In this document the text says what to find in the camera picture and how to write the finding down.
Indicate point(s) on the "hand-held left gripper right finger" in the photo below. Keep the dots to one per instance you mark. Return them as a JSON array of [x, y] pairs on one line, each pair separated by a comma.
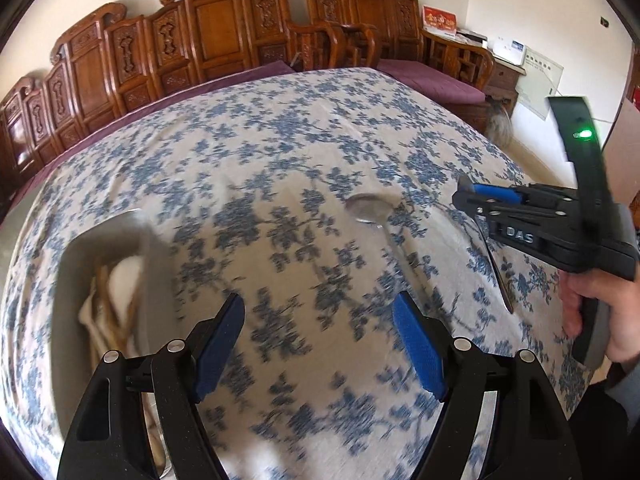
[[417, 345]]

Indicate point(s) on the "grey fluffy thing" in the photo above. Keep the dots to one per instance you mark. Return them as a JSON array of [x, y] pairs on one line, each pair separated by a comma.
[[500, 122]]

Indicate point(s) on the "pale wall poster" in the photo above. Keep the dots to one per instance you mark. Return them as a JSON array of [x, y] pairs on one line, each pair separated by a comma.
[[542, 85]]

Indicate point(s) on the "wooden side table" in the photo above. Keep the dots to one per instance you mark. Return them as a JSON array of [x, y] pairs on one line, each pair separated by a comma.
[[502, 82]]

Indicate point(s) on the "long carved wooden sofa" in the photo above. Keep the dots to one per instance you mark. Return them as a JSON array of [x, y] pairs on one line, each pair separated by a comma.
[[215, 25]]

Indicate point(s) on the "grey flat box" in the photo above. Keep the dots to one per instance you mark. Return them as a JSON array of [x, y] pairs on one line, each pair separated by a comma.
[[472, 36]]

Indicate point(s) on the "red gift box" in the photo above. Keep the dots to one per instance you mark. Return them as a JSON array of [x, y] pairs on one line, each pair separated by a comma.
[[440, 20]]

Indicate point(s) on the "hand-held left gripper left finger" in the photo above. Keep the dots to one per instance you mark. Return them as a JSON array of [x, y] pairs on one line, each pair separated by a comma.
[[220, 340]]

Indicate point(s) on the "brown cardboard sheet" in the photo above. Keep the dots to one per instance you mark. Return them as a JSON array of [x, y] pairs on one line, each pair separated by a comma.
[[625, 130]]

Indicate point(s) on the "white ceramic spoon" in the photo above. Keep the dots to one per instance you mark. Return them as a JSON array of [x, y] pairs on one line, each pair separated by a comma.
[[120, 272]]

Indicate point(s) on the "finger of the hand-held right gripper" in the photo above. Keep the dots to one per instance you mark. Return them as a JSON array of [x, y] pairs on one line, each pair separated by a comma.
[[487, 191], [477, 206]]

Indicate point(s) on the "dark metal knife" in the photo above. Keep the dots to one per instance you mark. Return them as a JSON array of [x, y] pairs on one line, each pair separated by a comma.
[[500, 275]]

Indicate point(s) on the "person's right hand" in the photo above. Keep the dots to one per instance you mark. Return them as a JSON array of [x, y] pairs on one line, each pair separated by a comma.
[[625, 320]]

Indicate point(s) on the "brown wooden chopstick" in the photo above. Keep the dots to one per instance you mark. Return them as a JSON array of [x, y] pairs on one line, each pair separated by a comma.
[[130, 312]]

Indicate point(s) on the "pale bamboo chopstick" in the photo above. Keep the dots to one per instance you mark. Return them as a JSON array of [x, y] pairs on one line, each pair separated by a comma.
[[156, 432]]

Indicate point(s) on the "blue floral tablecloth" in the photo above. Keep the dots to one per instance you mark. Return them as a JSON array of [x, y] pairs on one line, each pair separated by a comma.
[[300, 160]]

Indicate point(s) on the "short carved wooden sofa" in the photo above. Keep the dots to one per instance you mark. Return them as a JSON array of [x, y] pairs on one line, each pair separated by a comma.
[[370, 5]]

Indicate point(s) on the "short purple seat cushion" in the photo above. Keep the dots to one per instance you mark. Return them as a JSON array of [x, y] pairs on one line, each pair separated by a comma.
[[430, 80]]

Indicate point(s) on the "round-bowl metal spoon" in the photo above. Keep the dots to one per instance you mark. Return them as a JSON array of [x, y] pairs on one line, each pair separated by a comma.
[[367, 207]]

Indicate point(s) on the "grey metal utensil box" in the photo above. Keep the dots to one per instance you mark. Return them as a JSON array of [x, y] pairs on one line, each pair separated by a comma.
[[65, 320]]

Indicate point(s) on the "white box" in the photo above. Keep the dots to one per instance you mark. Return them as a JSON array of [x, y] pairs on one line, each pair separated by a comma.
[[510, 50]]

